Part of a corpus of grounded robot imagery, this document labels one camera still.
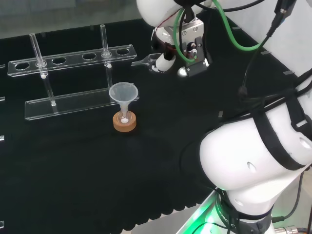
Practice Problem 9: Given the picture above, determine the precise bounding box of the clear plastic funnel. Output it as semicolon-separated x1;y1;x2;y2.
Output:
108;82;140;117

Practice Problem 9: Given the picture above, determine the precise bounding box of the clear acrylic funnel stand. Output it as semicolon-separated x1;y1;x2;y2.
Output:
7;24;137;121

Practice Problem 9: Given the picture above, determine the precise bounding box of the round-bottom flask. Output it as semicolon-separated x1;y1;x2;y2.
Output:
116;110;133;125

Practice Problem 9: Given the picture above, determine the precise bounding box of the black bench cloth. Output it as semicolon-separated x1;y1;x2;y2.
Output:
0;10;307;234

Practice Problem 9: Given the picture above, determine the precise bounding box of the cork ring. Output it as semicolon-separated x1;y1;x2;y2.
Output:
113;112;137;133

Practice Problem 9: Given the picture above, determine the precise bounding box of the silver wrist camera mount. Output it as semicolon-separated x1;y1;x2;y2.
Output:
177;17;212;78

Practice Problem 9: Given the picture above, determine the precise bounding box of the green cable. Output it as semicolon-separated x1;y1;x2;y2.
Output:
173;0;273;63

